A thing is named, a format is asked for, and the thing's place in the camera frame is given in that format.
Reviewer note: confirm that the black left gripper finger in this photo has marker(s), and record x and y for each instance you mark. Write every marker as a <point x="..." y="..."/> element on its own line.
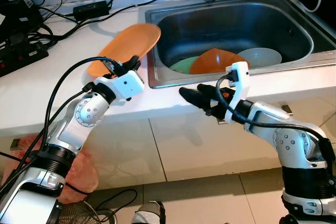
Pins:
<point x="137" y="61"/>
<point x="128" y="64"/>

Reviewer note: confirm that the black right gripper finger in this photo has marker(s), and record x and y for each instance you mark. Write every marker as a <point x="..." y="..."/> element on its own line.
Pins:
<point x="209" y="91"/>
<point x="193" y="98"/>

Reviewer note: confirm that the orange plastic plate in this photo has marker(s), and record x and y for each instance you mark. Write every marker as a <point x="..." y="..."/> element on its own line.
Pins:
<point x="131" y="43"/>

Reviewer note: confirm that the orange plastic bowl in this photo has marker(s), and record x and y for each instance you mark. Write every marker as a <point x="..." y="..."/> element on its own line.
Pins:
<point x="215" y="62"/>

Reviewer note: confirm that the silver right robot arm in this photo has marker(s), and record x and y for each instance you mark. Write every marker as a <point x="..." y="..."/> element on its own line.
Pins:
<point x="294" y="145"/>

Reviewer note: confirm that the green plate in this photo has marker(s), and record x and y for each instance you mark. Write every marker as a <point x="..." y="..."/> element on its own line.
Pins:
<point x="181" y="66"/>

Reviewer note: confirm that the grey bowl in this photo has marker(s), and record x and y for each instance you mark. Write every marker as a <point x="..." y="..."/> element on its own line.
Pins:
<point x="262" y="56"/>

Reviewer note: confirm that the black power adapter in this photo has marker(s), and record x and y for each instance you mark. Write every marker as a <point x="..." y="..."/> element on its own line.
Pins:
<point x="92" y="10"/>

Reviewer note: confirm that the stainless steel sink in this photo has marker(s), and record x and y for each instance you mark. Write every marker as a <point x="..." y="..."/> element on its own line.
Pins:
<point x="236" y="24"/>

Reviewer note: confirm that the black power strip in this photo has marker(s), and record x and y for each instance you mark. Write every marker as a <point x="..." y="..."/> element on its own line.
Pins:
<point x="23" y="56"/>

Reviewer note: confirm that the red plastic bag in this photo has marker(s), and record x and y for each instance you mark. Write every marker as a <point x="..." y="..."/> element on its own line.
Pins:
<point x="79" y="171"/>

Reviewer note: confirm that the black battery charger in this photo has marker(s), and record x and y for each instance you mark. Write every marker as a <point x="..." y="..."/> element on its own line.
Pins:
<point x="21" y="17"/>

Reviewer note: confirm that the grey floor fan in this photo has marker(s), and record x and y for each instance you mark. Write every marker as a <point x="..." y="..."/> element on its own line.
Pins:
<point x="84" y="214"/>

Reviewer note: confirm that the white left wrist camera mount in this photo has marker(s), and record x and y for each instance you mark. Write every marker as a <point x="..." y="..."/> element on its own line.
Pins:
<point x="123" y="85"/>

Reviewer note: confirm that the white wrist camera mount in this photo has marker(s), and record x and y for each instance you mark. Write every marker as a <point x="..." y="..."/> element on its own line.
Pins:
<point x="123" y="85"/>
<point x="239" y="85"/>

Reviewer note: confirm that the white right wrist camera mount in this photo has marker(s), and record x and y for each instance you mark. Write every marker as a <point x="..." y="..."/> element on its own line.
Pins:
<point x="239" y="85"/>

